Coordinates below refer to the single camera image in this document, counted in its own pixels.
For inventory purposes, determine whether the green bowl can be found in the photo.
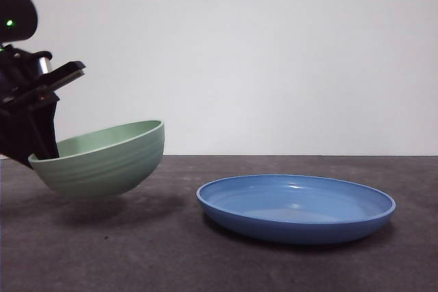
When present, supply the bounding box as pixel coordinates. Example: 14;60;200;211
27;120;166;200

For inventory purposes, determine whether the blue plate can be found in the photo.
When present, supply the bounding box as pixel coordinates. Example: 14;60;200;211
196;174;397;245

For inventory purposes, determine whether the left wrist grey camera box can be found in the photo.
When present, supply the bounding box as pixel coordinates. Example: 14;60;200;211
32;51;53;76

